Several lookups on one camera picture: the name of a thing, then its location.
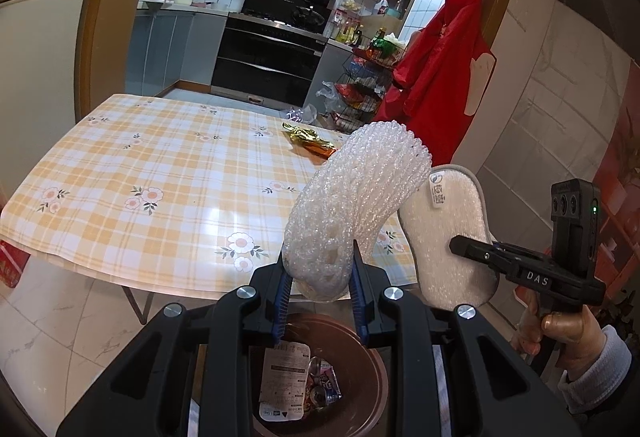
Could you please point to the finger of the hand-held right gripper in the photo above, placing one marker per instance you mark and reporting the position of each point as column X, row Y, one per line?
column 475, row 252

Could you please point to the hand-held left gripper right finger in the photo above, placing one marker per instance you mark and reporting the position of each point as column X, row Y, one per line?
column 359, row 307

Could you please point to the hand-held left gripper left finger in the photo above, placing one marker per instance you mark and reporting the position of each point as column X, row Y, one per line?
column 281, row 307

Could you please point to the grey fluffy slipper insole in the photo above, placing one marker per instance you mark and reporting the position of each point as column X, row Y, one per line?
column 445, row 242

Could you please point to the brown trash bin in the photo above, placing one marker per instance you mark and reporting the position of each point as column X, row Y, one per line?
column 355, row 362

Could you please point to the white foam net sleeve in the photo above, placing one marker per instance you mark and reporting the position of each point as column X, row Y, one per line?
column 350, row 197

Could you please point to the person's right forearm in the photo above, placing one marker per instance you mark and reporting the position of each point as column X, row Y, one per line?
column 605, row 367

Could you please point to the person's right hand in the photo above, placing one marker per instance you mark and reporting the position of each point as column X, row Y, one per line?
column 565, row 329

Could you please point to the white labelled plastic packet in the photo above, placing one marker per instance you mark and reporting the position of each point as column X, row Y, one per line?
column 285, row 377

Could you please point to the crushed drink can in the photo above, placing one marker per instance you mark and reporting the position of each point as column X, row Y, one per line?
column 325, row 389

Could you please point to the metal table leg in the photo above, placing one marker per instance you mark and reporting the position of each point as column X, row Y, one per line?
column 140, row 307

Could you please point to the orange snack wrapper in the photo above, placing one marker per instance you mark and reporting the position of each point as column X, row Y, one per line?
column 320, row 149

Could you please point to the gold foil wrapper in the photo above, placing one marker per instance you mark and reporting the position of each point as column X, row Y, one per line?
column 300, row 132

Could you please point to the red coat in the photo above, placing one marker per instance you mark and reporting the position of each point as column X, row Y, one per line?
column 440, row 67

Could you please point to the clear plastic bag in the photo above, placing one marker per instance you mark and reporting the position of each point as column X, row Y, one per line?
column 302, row 114

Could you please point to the orange checkered floral tablecloth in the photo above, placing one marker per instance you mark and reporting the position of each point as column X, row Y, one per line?
column 150, row 157

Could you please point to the white plastic bag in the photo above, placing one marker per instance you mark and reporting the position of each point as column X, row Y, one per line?
column 330, row 97

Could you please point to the green bottle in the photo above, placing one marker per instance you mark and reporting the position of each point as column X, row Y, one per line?
column 380, row 44

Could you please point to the black built-in oven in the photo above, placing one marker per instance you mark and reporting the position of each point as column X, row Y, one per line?
column 270, row 62

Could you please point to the yellow cooking oil bottle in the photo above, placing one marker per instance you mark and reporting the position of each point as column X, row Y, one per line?
column 346, row 33

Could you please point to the white plastic jug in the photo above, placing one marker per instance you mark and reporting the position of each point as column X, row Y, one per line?
column 382, row 7

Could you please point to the red bag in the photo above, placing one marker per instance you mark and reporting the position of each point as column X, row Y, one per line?
column 12, row 264

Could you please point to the grey kitchen base cabinets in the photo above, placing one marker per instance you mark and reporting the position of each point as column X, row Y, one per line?
column 170, row 47

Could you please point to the black wok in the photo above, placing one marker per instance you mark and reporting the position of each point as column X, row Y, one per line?
column 309, row 16

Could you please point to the cream refrigerator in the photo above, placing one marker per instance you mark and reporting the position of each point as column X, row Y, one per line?
column 40, row 67

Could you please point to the wooden door frame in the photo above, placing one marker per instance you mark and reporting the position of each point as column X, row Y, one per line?
column 100, row 17

